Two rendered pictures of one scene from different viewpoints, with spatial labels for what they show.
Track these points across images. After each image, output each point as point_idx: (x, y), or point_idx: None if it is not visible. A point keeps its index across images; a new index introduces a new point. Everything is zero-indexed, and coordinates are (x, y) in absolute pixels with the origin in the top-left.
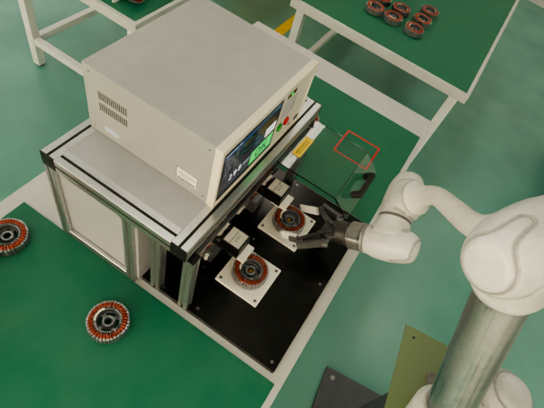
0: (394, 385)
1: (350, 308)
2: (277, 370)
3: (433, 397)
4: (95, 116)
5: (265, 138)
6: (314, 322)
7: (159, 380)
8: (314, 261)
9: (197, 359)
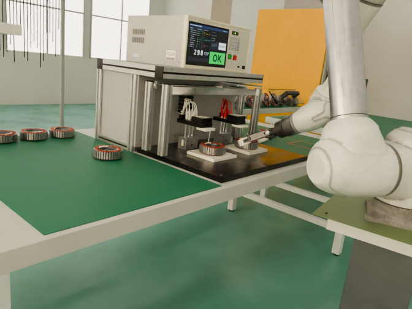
0: (331, 200)
1: (331, 308)
2: (225, 183)
3: (330, 105)
4: (129, 49)
5: (219, 53)
6: (261, 176)
7: (133, 172)
8: (264, 159)
9: (164, 171)
